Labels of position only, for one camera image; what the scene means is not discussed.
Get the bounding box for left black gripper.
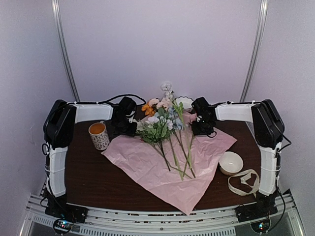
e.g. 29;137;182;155
114;117;137;137

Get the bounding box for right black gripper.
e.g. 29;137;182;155
192;117;215;135

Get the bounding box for blue fake flower stem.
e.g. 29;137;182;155
168;107;184;180

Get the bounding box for purple pink wrapping paper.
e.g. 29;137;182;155
102;128;237;215

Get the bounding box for white flower bunch green leaves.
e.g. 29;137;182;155
136;107;173;171

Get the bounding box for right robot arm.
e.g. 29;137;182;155
191;97;285;217

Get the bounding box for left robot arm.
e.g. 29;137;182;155
42;94;137;198

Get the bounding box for scalloped white bowl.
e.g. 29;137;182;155
175;96;193;112

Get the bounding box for patterned mug yellow inside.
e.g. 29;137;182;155
89;121;110;151

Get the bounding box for plain white bowl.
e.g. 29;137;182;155
219;151;244;176

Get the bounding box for beige ribbon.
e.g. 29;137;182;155
227;169;260;197

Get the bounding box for front aluminium rail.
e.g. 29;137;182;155
24;194;301;236

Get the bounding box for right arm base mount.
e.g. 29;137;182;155
235;203;278;234

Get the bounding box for right aluminium frame post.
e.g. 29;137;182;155
240;0;269;102

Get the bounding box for aluminium frame post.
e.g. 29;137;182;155
51;0;80;102
240;0;269;102

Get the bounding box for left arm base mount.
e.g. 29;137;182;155
45;205;88;235

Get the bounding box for left aluminium frame post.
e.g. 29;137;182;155
51;0;80;102

